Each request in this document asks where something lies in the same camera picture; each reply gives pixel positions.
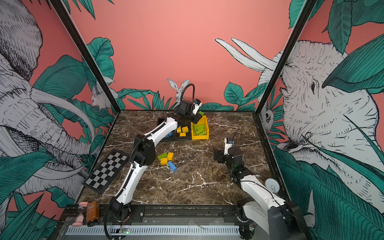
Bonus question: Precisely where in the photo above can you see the large green lego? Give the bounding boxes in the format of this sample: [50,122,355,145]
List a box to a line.
[196,124,205,131]

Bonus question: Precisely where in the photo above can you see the green lego small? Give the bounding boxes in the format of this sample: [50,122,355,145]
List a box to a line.
[157,153,168,161]

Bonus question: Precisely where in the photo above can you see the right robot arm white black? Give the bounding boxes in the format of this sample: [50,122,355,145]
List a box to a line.
[214,146,311,240]

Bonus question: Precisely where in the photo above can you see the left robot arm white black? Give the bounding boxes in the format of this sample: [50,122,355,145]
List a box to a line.
[109,100,202,222]

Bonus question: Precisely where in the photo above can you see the yellow bin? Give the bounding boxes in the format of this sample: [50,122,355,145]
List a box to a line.
[191,116,210,140]

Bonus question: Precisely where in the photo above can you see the middle black bin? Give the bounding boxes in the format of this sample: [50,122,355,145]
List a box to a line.
[173,120,192,141]

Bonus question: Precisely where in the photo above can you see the black bin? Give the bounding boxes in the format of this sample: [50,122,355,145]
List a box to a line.
[156,117,175,142]
[173,120,192,141]

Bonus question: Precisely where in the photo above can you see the left black bin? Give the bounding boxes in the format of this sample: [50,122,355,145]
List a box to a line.
[156,117,175,142]

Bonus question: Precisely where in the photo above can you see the yellow can white lid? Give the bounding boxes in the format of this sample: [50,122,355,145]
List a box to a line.
[265,178,280,194]

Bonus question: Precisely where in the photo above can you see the checkerboard calibration plate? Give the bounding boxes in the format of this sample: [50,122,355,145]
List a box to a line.
[83,150,129,194]

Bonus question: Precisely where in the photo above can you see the orange brown box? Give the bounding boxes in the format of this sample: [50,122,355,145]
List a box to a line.
[86,201,100,223]

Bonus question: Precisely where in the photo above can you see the pink hourglass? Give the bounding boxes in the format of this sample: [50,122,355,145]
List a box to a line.
[72,202,88,228]

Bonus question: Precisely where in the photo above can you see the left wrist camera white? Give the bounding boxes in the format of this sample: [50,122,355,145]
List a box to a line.
[192,99,202,115]

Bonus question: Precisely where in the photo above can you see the black front rail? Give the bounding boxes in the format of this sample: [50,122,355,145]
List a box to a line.
[99,202,252,225]

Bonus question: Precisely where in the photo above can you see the white slotted cable duct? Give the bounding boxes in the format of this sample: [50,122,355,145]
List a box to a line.
[65,225,240,237]

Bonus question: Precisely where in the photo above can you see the right black frame post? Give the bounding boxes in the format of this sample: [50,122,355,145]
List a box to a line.
[255,0,317,116]

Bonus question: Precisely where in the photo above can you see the black frame post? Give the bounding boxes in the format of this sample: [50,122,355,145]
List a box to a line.
[255,0,317,116]
[50,0,121,115]

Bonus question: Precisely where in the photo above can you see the left black frame post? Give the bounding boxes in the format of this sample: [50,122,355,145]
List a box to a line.
[50,0,121,115]

